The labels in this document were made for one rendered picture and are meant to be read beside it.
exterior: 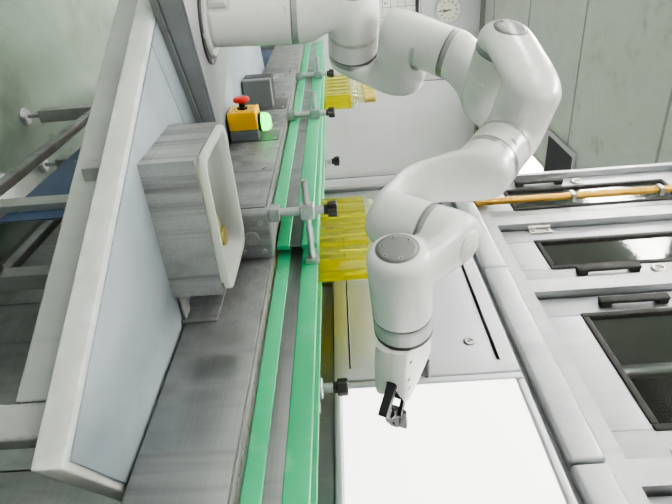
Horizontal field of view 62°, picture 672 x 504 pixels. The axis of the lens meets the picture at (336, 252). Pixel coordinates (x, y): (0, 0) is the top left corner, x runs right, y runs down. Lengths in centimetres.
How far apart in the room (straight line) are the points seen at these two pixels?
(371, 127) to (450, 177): 648
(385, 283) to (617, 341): 73
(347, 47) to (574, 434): 77
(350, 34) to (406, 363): 61
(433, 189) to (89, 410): 50
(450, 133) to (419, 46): 642
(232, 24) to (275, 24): 8
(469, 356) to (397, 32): 60
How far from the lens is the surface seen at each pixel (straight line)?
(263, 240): 104
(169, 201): 81
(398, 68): 105
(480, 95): 94
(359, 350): 110
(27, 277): 140
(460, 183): 79
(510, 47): 88
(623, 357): 123
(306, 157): 130
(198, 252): 84
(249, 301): 95
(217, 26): 108
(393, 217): 68
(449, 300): 123
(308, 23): 106
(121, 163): 77
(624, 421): 110
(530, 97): 81
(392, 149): 737
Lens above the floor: 103
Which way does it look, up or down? 2 degrees down
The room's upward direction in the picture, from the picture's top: 86 degrees clockwise
